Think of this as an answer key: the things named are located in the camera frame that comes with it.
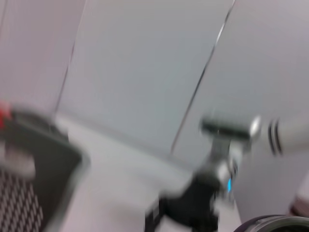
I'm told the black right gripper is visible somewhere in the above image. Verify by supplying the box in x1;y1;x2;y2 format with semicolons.
144;173;229;229

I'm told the glass teacup black base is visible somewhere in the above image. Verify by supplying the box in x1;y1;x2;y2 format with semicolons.
238;214;309;232

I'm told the grey perforated storage bin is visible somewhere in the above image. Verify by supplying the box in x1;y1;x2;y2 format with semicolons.
0;103;90;232

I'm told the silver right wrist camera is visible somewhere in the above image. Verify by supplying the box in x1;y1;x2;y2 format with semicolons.
199;116;263;142

